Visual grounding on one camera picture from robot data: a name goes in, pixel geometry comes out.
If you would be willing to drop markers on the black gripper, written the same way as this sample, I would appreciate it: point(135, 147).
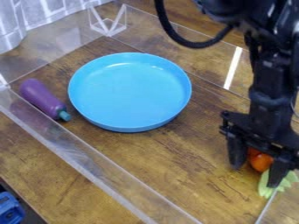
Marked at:
point(264, 129)

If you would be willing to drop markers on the orange toy carrot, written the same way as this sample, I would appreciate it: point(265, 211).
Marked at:
point(261, 161)

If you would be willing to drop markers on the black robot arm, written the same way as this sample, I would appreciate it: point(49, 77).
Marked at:
point(270, 25)

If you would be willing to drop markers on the clear acrylic back barrier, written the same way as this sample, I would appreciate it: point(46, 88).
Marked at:
point(219, 69)

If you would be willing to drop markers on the clear acrylic barrier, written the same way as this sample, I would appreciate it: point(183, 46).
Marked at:
point(149, 205)
point(219, 69)

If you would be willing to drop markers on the blue round plate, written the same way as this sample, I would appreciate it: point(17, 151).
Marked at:
point(130, 91)

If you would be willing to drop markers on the clear acrylic front barrier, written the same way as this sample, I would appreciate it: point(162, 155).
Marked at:
point(149, 205)

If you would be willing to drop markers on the purple toy eggplant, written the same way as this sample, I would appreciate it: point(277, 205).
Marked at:
point(41, 97)

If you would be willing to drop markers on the blue object at corner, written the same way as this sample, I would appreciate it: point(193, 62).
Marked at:
point(11, 209)

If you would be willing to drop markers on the white sheer curtain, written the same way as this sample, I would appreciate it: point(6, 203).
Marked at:
point(23, 15)

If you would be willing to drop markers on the clear acrylic corner bracket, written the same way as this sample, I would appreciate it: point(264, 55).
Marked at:
point(107, 27)

